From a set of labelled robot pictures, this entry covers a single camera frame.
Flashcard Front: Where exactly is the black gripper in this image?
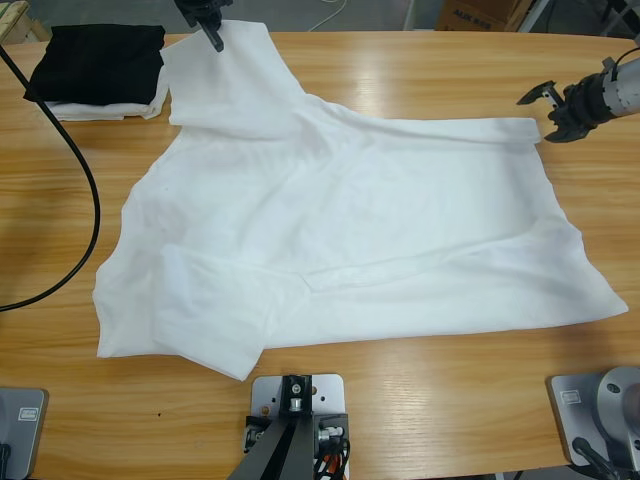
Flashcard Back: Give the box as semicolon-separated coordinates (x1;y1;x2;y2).
174;0;234;54
516;73;610;145

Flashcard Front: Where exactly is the white t-shirt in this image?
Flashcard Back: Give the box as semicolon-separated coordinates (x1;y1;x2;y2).
92;19;630;382

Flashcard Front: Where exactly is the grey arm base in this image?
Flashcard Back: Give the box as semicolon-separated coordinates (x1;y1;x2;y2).
544;366;640;471
0;387;50;480

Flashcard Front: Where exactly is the white metal leg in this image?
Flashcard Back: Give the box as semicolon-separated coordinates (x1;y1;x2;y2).
517;0;551;34

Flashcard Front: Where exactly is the cardboard box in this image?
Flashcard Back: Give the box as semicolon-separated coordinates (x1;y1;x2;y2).
434;0;536;32

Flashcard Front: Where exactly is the folded black garment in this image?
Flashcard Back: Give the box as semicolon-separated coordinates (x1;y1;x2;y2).
23;23;167;107

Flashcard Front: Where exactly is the folded white garment stack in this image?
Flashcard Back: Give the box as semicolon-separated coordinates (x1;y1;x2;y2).
37;47;171;123

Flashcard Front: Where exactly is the wooden pallet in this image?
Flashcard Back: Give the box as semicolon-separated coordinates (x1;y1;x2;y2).
0;0;51;46

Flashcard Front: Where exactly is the white mounting block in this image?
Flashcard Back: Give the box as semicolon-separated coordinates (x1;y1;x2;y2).
249;373;350;451

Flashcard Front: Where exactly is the black clamp block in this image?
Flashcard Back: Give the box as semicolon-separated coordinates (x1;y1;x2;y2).
313;412;350;480
243;413;275;454

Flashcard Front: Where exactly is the dark metal frame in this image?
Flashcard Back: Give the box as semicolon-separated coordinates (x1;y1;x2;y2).
597;0;640;39

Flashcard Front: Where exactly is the white floor cable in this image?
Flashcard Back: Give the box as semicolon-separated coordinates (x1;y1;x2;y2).
307;0;351;32

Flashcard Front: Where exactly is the orange cable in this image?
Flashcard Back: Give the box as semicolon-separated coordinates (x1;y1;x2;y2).
319;449;351;480

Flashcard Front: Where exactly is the dark camera post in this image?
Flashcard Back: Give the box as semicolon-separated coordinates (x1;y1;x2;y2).
227;373;321;480

